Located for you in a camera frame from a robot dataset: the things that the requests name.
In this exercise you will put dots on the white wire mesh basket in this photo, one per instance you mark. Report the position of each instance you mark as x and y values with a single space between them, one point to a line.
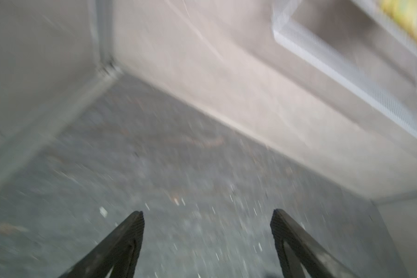
310 48

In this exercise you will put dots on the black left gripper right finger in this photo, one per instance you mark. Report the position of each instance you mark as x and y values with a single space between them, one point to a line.
300 255

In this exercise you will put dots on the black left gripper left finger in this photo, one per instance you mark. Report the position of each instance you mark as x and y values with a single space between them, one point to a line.
116 256

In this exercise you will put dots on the yellow bag in basket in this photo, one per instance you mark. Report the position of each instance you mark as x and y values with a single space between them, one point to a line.
404 14

